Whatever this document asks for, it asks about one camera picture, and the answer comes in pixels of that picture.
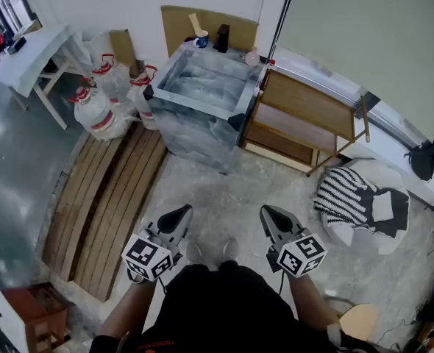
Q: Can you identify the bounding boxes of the black garment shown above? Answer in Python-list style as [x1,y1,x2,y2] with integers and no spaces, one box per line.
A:
[362,185,410,239]

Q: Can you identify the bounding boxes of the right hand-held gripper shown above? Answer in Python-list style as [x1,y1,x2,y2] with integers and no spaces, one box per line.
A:
[260,204,328,279]

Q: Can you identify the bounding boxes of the clear water jug red handle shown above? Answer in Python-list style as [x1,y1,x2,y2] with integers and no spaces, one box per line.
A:
[128,64,160,131]
[90,53,133,110]
[68,77,118,140]

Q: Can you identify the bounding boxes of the person's right grey shoe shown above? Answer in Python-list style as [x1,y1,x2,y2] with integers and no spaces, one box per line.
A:
[222,238,240,263]

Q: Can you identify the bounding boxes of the person's left grey shoe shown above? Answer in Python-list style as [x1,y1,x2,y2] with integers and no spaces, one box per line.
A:
[185,241,203,265]

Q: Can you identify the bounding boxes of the striped black white cloth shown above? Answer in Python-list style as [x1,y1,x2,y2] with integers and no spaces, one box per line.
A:
[314,158,412,256]

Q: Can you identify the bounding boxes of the large brown cardboard sheet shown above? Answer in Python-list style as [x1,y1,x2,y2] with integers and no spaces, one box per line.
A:
[160,4,259,58]

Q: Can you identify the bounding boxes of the round wooden stool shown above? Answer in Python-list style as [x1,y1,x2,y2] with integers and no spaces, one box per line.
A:
[323,294,382,343]

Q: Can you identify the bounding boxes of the person's grey shoe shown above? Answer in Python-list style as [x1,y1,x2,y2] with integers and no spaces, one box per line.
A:
[222,238,240,263]
[185,241,203,265]

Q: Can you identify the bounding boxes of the black faucet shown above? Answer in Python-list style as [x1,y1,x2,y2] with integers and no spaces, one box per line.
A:
[213,24,231,54]

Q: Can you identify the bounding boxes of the white table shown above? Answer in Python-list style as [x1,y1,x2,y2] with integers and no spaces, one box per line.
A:
[0,24,93,131]

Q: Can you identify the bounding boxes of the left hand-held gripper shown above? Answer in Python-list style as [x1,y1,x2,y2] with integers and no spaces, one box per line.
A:
[121,204,194,282]

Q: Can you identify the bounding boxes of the wooden slat decking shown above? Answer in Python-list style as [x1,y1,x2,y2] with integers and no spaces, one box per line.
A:
[42,121,168,303]

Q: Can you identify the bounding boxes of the person's black clothing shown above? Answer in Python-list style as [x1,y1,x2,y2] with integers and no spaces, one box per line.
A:
[90,260,382,353]

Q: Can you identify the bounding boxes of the white board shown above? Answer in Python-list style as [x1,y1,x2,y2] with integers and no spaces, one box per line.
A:
[0,285,29,353]

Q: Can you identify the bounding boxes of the grey marble-pattern box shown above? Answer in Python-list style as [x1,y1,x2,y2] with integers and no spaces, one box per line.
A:
[146,96,248,175]

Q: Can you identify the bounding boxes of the red-brown wooden stool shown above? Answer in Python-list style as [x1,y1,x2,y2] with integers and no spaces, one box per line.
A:
[1,283,70,353]

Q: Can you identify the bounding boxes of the white flat panel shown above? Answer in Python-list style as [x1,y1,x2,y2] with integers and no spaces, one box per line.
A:
[81,31,112,65]

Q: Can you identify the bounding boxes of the blue mug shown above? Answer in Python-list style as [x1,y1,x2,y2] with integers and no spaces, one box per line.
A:
[193,30,210,49]

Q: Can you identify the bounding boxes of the narrow brown cardboard box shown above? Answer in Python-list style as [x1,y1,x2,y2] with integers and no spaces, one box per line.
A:
[109,29,140,77]

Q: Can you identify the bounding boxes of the small black box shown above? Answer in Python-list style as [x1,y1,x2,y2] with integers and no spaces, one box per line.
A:
[7,35,27,55]

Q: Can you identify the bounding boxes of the white paper sheet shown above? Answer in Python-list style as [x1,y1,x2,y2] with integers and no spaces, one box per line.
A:
[371,191,394,222]

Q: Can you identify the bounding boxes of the person's left forearm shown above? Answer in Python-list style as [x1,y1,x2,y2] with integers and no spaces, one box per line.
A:
[99,279,157,340]

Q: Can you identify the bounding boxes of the person's right forearm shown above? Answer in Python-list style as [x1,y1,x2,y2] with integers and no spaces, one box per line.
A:
[286,274,341,332]

